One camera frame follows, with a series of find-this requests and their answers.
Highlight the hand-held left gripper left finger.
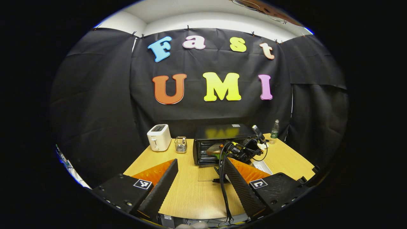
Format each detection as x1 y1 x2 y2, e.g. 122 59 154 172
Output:
92 158 179 223

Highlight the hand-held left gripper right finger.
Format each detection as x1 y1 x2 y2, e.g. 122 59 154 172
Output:
223 157 309 221

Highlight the sandwich with lettuce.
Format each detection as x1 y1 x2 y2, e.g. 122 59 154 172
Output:
206 143 227 156

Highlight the black electric oven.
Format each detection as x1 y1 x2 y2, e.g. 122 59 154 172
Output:
192 123 259 184

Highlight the small white plate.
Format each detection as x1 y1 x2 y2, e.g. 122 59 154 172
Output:
253 161 273 175

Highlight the clear plastic water bottle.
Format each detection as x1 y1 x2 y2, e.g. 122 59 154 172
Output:
270 119 280 140

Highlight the white toaster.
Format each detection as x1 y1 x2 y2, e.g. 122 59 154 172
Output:
147 124 172 152

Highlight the black backdrop cloth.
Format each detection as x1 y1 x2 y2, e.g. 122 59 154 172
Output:
50 27 349 188

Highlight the black cable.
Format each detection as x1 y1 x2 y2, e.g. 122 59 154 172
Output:
217 142 269 225

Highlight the small metal wire holder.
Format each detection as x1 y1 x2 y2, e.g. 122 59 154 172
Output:
174 136 188 154

